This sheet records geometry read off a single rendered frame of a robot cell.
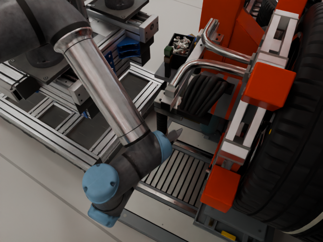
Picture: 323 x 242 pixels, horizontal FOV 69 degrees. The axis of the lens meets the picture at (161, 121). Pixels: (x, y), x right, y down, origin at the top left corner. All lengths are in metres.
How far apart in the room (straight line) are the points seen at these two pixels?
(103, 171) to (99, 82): 0.19
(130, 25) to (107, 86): 0.82
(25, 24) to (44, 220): 1.28
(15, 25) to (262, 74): 0.47
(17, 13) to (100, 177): 0.35
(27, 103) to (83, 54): 1.35
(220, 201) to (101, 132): 1.06
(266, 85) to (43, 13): 0.45
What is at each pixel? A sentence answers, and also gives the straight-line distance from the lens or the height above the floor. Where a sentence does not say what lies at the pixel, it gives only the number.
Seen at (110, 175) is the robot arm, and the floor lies 1.01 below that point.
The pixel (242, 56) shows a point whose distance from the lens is 0.75.
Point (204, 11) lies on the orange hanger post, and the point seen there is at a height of 0.88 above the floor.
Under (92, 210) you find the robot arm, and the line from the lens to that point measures 0.63.
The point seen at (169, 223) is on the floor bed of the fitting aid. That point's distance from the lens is 1.42.
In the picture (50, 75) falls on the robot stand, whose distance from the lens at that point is 1.03.
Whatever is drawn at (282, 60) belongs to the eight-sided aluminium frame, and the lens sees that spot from 0.60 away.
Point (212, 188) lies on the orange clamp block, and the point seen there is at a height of 0.88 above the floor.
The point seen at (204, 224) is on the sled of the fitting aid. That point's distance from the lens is 1.34.
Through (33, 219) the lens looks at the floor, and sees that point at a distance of 1.68.
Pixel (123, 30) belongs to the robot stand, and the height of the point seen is 0.72.
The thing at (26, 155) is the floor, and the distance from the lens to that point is 1.89.
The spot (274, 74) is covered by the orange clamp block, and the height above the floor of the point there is 1.16.
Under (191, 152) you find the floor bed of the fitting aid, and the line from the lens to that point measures 1.59.
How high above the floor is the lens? 1.47
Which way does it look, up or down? 55 degrees down
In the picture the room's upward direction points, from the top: straight up
